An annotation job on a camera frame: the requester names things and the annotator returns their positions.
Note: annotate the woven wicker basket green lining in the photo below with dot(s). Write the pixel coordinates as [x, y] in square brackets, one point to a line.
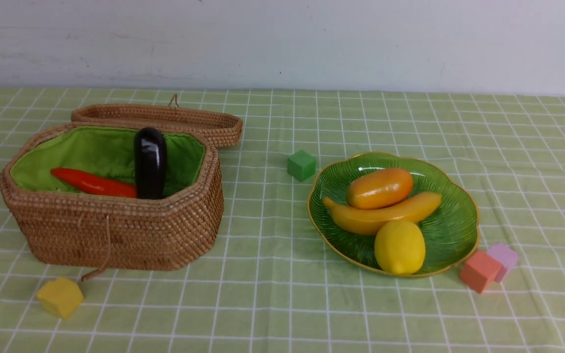
[64, 226]

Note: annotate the woven wicker basket lid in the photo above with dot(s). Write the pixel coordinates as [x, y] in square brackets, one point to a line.
[216, 128]

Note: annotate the yellow toy lemon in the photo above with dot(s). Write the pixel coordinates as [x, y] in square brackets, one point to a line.
[399, 248]

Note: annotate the green foam cube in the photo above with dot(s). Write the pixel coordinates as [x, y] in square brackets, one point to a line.
[301, 165]

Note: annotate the purple toy eggplant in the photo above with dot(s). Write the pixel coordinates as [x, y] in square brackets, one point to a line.
[150, 163]

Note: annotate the purple foam cube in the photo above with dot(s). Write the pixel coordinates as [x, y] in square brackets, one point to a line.
[504, 255]

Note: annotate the orange toy mango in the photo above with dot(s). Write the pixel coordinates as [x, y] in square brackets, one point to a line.
[380, 188]

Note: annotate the red foam cube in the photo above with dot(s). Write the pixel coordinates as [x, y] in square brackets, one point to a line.
[479, 271]

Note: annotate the yellow foam cube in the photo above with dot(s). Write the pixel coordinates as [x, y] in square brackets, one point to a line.
[60, 297]

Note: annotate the orange toy carrot green leaves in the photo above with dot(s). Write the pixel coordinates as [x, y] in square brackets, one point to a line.
[93, 184]

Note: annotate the green glass leaf plate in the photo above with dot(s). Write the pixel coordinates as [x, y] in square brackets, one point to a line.
[451, 233]

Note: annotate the yellow toy banana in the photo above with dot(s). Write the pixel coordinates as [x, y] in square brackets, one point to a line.
[369, 222]

